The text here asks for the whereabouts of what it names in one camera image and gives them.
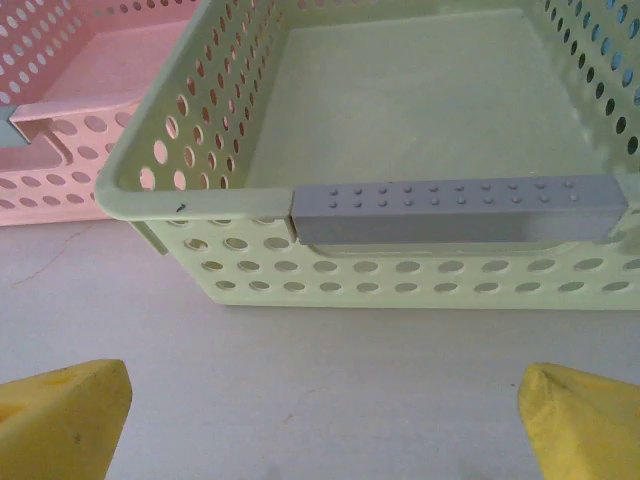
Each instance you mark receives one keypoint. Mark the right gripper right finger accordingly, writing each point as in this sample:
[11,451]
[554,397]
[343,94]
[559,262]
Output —
[590,430]

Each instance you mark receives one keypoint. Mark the pink perforated plastic basket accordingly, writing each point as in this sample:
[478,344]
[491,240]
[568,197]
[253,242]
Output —
[100,65]

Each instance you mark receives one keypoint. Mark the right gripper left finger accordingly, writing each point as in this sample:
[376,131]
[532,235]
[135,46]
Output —
[55,425]

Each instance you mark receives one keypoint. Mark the green perforated plastic basket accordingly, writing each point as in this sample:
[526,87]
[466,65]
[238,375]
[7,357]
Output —
[400,100]

